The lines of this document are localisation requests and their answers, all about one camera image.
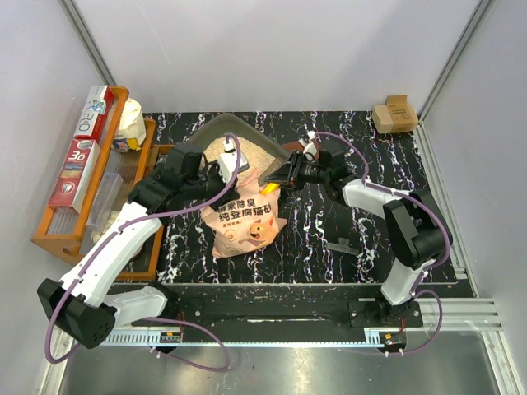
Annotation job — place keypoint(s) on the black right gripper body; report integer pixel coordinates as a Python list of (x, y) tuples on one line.
[(309, 172)]

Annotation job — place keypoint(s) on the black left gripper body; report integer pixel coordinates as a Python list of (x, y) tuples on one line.
[(203, 186)]

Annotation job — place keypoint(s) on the yellow plastic litter scoop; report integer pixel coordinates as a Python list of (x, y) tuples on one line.
[(269, 188)]

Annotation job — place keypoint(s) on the pink cat litter bag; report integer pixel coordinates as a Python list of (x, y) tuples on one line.
[(246, 224)]

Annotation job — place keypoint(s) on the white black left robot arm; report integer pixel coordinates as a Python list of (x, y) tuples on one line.
[(79, 303)]

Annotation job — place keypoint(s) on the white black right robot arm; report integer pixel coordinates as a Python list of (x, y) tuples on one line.
[(417, 232)]

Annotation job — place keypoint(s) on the grey plastic litter box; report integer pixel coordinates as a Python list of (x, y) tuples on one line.
[(262, 152)]

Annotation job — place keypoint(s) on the brown cardboard box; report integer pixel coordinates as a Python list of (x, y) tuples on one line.
[(395, 116)]

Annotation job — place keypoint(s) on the red white toothpaste box upper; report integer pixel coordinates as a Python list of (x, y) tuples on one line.
[(94, 114)]

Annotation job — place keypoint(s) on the red white toothpaste box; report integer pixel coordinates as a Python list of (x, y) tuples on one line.
[(94, 114), (75, 175)]

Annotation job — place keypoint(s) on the red white toothpaste box lower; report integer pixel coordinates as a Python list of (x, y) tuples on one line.
[(75, 175)]

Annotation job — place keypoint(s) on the black bag clip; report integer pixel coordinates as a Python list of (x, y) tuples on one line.
[(342, 246)]

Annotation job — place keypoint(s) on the white paper flour bag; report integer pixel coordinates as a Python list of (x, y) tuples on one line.
[(131, 131)]

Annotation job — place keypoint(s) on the white round cup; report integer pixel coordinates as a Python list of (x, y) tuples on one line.
[(137, 251)]

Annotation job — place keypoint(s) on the clear plastic container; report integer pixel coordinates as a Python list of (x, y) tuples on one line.
[(107, 192)]

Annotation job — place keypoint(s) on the orange wooden tray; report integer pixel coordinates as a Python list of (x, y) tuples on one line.
[(142, 267)]

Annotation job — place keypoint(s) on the orange wooden rack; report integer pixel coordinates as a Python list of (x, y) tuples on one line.
[(109, 153)]

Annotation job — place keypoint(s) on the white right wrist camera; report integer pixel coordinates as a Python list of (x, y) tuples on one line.
[(310, 146)]

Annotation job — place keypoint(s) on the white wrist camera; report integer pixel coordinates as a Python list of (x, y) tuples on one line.
[(310, 146), (227, 162)]

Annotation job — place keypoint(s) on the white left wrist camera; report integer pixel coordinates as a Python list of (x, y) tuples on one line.
[(227, 162)]

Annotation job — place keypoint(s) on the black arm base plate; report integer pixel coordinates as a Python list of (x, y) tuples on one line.
[(356, 306)]

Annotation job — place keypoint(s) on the aluminium rail frame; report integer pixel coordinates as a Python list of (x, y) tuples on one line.
[(388, 341)]

